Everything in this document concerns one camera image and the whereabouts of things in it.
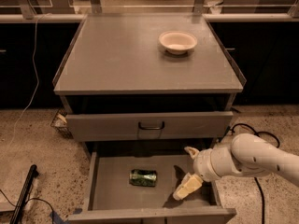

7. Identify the black floor cable right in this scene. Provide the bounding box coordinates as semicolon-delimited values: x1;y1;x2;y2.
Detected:
218;122;281;224

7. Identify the white hanging cable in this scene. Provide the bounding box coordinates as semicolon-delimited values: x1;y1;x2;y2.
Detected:
6;12;52;151

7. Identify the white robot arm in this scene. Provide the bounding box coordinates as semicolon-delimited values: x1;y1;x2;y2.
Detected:
173;133;299;201

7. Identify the black drawer handle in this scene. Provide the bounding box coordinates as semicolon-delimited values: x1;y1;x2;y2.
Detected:
138;121;165;131

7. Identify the blue tape on floor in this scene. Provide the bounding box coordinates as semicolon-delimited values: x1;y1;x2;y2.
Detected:
50;208;82;224

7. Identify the thin black cable left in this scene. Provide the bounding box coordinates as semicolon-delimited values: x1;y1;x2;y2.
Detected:
0;189;56;224

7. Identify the crushed green soda can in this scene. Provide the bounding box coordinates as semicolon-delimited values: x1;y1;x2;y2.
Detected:
129;169;157;187

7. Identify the wire basket on floor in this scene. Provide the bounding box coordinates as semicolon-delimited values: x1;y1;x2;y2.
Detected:
50;108;73;139

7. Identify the grey top drawer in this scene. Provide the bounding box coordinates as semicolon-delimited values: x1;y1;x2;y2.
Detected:
66;111;233;142

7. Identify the white paper bowl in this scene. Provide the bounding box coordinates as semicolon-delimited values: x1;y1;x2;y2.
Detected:
158;31;197;55

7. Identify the grey drawer cabinet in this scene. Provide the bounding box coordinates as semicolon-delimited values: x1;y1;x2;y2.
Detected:
51;12;247;154

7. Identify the black bar on floor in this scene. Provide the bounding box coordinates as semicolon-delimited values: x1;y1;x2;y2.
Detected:
9;164;38;224

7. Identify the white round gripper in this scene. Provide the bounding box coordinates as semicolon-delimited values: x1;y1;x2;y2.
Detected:
173;147;237;201

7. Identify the open grey middle drawer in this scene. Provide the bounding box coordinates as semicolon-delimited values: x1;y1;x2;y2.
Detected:
69;151;236;224

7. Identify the white horizontal rail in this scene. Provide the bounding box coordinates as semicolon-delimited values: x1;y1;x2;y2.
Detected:
0;13;299;23

